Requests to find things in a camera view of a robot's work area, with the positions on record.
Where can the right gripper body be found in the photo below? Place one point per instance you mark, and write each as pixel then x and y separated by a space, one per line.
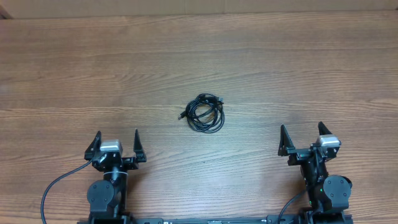
pixel 299 157

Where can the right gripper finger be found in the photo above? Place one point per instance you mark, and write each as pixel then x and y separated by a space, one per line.
pixel 286 145
pixel 322 129

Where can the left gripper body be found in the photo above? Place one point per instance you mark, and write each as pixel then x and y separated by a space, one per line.
pixel 128 163

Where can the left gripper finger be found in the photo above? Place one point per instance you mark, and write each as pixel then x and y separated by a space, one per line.
pixel 93 148
pixel 138 148

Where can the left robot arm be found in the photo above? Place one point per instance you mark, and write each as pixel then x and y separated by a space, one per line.
pixel 107 197

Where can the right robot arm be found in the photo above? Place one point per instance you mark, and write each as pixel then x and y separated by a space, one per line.
pixel 328 194

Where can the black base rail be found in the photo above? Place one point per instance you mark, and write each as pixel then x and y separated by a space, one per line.
pixel 270 219

